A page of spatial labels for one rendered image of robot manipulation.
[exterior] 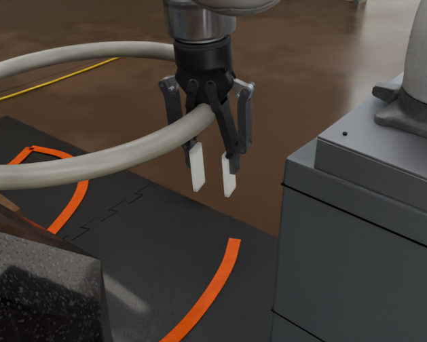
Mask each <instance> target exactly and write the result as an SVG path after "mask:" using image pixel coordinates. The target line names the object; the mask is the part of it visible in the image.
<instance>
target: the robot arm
mask: <svg viewBox="0 0 427 342"><path fill-rule="evenodd" d="M280 1H281V0H162V2H163V6H164V17H165V24H166V32H167V35H169V36H170V37H171V38H173V39H174V40H173V46H174V57H175V63H176V65H177V71H176V73H175V75H173V76H172V75H167V76H166V77H165V78H163V79H162V80H161V81H159V83H158V85H159V87H160V89H161V91H162V94H163V96H164V101H165V106H166V115H167V120H168V125H170V124H172V123H174V122H175V121H177V120H179V119H180V118H182V117H183V114H182V108H181V98H180V93H179V86H180V87H181V88H182V89H183V91H184V92H185V93H186V95H187V96H186V102H185V108H186V114H188V113H189V112H190V111H192V110H193V109H195V108H196V107H197V106H198V105H199V104H202V103H205V104H208V105H210V106H211V109H212V111H213V113H214V114H215V115H216V118H217V123H218V125H219V129H220V132H221V136H222V139H223V143H224V145H225V150H226V151H225V152H224V154H222V167H223V185H224V195H225V197H229V196H230V195H231V194H232V192H233V191H234V189H235V188H236V174H237V173H238V171H239V170H240V154H243V155H244V154H246V152H247V151H248V150H249V149H250V147H251V145H252V144H253V133H252V96H253V93H254V91H255V87H256V85H255V83H254V82H252V81H250V82H248V83H245V82H243V81H241V80H239V79H237V77H236V74H235V73H234V70H233V67H232V61H233V58H232V46H231V35H230V34H231V33H232V32H234V30H235V29H236V17H241V16H252V15H255V14H259V13H261V12H264V11H266V10H268V9H269V8H271V7H273V6H275V4H277V3H278V2H280ZM232 88H233V89H234V90H235V95H236V98H238V103H237V118H238V133H237V131H236V127H235V124H234V119H233V117H232V114H231V109H230V107H229V103H230V101H229V96H228V93H229V91H230V90H231V89H232ZM372 95H373V96H375V97H377V98H379V99H380V100H382V101H384V102H387V103H388V104H389V105H388V106H387V107H386V108H384V109H382V110H379V111H377V112H376V113H375V117H374V122H375V123H376V124H379V125H381V126H388V127H392V128H397V129H399V130H403V131H406V132H409V133H412V134H415V135H418V136H421V137H424V138H427V0H421V1H420V4H419V6H418V8H417V12H416V14H415V18H414V21H413V26H412V29H411V34H410V37H409V43H408V46H407V53H406V57H405V66H404V74H403V82H402V84H397V83H385V82H377V83H375V87H373V90H372ZM186 114H185V115H186ZM197 140H198V138H197V136H195V137H193V138H192V139H191V140H189V141H187V142H186V143H184V144H183V145H181V146H182V148H183V149H184V153H185V164H186V166H187V167H188V168H191V177H192V183H193V191H195V192H198V191H199V189H200V188H201V187H202V185H203V184H204V183H205V175H204V162H203V154H202V143H200V142H197V143H196V144H195V142H196V141H197Z"/></svg>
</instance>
